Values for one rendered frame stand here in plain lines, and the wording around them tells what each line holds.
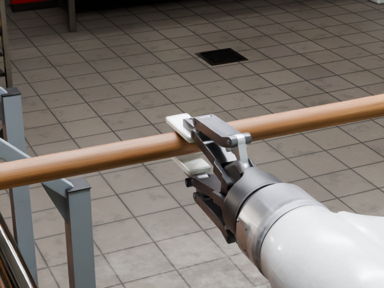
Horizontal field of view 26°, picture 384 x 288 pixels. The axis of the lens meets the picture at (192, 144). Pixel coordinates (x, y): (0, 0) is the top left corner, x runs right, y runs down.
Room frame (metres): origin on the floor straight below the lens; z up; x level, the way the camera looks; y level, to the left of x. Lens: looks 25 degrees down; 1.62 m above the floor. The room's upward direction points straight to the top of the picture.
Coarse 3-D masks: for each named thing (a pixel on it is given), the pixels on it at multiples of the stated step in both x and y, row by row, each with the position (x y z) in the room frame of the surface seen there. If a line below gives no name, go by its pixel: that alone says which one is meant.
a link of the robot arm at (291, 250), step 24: (288, 216) 0.68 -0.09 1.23; (312, 216) 0.66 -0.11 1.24; (336, 216) 0.66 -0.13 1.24; (360, 216) 0.67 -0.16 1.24; (264, 240) 0.67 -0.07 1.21; (288, 240) 0.64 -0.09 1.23; (312, 240) 0.63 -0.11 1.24; (336, 240) 0.62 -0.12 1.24; (360, 240) 0.62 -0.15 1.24; (264, 264) 0.66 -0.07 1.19; (288, 264) 0.62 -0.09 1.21; (312, 264) 0.60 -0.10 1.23; (336, 264) 0.59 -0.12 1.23; (360, 264) 0.58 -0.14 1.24
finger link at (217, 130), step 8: (200, 120) 0.87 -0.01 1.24; (208, 120) 0.87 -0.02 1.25; (216, 120) 0.87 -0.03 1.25; (200, 128) 0.86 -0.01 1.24; (208, 128) 0.85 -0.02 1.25; (216, 128) 0.84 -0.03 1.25; (224, 128) 0.84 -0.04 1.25; (232, 128) 0.84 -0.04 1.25; (208, 136) 0.84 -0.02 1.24; (216, 136) 0.83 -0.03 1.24; (224, 136) 0.82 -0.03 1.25; (232, 136) 0.80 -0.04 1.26; (248, 136) 0.80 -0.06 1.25; (224, 144) 0.81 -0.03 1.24; (232, 144) 0.79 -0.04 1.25
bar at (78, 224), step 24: (0, 96) 1.68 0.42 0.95; (0, 144) 1.21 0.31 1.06; (24, 144) 1.69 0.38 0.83; (24, 192) 1.69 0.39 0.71; (48, 192) 1.24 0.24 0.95; (72, 192) 1.24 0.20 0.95; (0, 216) 0.78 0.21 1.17; (24, 216) 1.68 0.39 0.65; (72, 216) 1.24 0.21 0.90; (0, 240) 0.72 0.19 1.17; (24, 240) 1.68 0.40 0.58; (72, 240) 1.24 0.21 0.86; (0, 264) 0.69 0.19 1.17; (24, 264) 0.68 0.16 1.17; (72, 264) 1.25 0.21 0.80
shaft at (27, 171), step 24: (240, 120) 0.96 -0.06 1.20; (264, 120) 0.97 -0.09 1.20; (288, 120) 0.97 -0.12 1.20; (312, 120) 0.99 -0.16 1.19; (336, 120) 1.00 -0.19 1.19; (360, 120) 1.02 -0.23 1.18; (120, 144) 0.89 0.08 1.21; (144, 144) 0.89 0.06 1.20; (168, 144) 0.90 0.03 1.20; (192, 144) 0.91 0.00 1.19; (0, 168) 0.82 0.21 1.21; (24, 168) 0.83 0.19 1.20; (48, 168) 0.84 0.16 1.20; (72, 168) 0.85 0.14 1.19; (96, 168) 0.86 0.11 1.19
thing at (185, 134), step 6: (180, 114) 0.96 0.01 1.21; (186, 114) 0.96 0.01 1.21; (168, 120) 0.94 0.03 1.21; (174, 120) 0.94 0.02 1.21; (180, 120) 0.94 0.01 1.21; (174, 126) 0.92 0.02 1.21; (180, 126) 0.92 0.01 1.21; (180, 132) 0.91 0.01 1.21; (186, 132) 0.90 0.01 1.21; (186, 138) 0.89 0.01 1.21
